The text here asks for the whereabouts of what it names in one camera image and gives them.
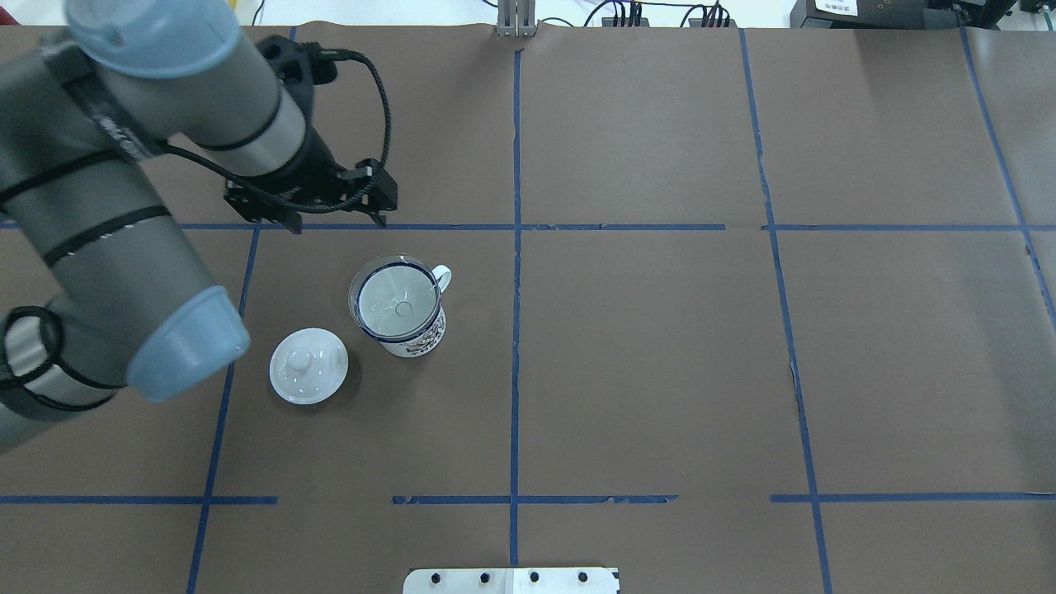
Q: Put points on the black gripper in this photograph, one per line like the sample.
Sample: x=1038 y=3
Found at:
x=317 y=165

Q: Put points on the white enamel mug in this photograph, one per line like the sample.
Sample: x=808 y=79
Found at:
x=417 y=330

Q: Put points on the white mug lid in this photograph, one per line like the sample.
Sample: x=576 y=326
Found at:
x=308 y=366

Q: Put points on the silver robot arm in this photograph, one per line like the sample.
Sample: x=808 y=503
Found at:
x=121 y=83

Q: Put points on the brown paper table mat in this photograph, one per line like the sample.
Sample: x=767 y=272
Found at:
x=731 y=311

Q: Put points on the black box with label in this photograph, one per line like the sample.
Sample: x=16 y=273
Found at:
x=884 y=15

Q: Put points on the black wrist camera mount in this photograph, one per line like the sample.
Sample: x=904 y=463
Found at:
x=299 y=67

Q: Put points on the aluminium frame post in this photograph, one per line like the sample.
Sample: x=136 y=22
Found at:
x=516 y=18

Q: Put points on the white pedestal column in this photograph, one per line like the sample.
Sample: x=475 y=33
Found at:
x=513 y=580

